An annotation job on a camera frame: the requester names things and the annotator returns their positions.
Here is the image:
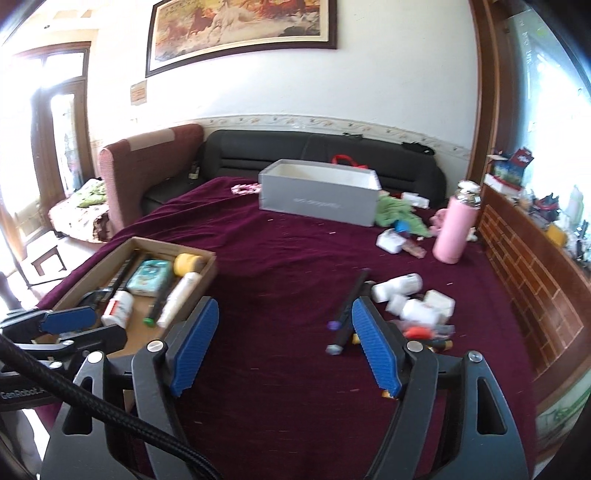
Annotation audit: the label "clear package red item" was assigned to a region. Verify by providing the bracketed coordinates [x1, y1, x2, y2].
[400, 323, 456, 340]

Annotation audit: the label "black marker green caps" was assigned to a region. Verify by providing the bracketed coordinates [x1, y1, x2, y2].
[143, 271, 175, 328]

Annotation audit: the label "white medicine bottle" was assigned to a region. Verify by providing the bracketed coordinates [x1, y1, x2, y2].
[386, 295, 440, 326]

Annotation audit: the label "black marker purple cap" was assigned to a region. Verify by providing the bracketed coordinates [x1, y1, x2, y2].
[325, 268, 373, 356]

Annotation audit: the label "black marker brown cap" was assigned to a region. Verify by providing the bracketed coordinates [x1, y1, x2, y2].
[92, 249, 140, 310]

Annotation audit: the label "black pen yellow cap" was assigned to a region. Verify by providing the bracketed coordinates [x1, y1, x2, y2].
[352, 334, 454, 353]

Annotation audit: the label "red label medicine bottle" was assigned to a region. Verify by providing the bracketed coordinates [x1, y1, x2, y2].
[101, 290, 134, 329]

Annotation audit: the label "white bottle blue label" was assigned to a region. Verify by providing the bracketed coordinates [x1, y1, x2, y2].
[372, 273, 423, 303]

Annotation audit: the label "white power adapter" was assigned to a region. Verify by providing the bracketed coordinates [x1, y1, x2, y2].
[423, 290, 456, 322]

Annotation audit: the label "cardboard box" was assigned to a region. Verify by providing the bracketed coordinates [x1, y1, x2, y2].
[45, 237, 216, 359]

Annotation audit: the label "teal tissue pack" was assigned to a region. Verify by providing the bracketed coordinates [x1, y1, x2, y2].
[124, 259, 172, 297]

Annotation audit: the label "maroon bed cover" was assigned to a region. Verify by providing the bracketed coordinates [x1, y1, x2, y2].
[36, 175, 539, 480]

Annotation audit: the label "white charger small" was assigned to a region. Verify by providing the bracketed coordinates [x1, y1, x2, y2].
[376, 229, 407, 254]

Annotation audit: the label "pink thermos bottle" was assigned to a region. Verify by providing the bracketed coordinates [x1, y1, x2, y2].
[433, 180, 481, 264]

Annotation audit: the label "pink plush toy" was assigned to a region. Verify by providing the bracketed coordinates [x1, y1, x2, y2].
[429, 208, 448, 236]

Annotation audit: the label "green cloth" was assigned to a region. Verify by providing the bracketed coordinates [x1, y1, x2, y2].
[375, 195, 433, 238]

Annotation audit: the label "grey shoe box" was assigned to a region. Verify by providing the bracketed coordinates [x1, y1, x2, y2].
[259, 159, 382, 227]

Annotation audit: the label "pink patterned strip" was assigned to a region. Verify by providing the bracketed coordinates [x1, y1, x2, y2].
[230, 183, 262, 196]

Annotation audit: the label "maroon armchair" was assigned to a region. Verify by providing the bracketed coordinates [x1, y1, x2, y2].
[98, 124, 204, 232]

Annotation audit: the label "wooden brick pattern cabinet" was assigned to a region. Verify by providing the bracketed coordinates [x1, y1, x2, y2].
[477, 185, 590, 409]

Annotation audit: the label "framed horse painting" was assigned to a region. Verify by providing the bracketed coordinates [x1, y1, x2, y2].
[145, 0, 338, 77]

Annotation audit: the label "black braided cable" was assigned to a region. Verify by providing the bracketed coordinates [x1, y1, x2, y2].
[0, 333, 223, 480]

